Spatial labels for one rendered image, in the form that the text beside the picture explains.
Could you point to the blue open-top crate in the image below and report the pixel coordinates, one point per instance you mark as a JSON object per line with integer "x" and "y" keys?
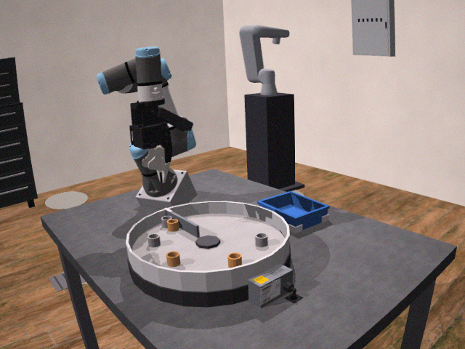
{"x": 302, "y": 212}

